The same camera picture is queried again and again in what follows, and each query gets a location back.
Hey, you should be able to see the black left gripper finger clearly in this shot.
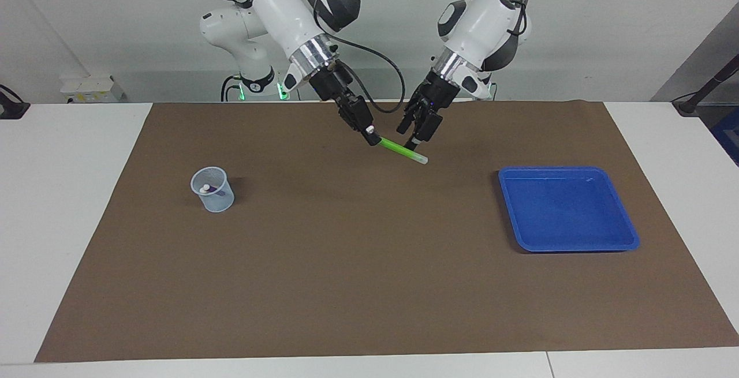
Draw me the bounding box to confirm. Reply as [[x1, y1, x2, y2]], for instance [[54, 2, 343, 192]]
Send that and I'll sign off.
[[404, 114, 445, 153], [396, 110, 418, 136]]

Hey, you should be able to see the green pen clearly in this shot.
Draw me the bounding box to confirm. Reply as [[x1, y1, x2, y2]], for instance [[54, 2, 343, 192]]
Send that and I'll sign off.
[[367, 126, 430, 166]]

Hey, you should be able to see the blue plastic tray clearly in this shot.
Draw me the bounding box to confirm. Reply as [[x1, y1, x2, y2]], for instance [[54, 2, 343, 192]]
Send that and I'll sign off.
[[498, 166, 640, 253]]

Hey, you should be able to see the brown table mat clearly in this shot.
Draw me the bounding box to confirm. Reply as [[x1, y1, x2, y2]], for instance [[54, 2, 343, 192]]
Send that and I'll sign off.
[[35, 100, 739, 363]]

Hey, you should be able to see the translucent plastic cup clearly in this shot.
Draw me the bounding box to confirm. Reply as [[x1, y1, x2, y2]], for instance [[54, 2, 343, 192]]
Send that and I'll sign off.
[[191, 166, 236, 213]]

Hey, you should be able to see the black pole stand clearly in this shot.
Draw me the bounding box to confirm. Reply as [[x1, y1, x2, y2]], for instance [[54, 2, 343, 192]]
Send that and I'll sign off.
[[671, 55, 739, 117]]

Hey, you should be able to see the blue crate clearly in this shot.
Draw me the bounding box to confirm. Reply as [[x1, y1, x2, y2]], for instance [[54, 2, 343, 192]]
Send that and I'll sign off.
[[711, 107, 739, 166]]

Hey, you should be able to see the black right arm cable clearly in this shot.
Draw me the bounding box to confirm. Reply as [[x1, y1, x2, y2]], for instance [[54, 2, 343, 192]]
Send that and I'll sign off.
[[315, 0, 406, 115]]

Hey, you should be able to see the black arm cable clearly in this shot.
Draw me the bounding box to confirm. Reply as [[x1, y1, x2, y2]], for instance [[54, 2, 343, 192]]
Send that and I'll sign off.
[[315, 0, 406, 115], [468, 0, 532, 38]]

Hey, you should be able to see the black base cable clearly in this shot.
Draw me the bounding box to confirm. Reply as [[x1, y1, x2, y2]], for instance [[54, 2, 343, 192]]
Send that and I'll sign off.
[[221, 74, 242, 102]]

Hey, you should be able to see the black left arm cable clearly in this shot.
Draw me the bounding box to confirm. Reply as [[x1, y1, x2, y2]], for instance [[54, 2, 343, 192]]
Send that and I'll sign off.
[[468, 0, 532, 38]]

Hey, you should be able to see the black clamp mount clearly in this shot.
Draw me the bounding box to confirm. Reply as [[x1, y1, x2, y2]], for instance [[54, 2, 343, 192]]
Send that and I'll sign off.
[[0, 84, 31, 120]]

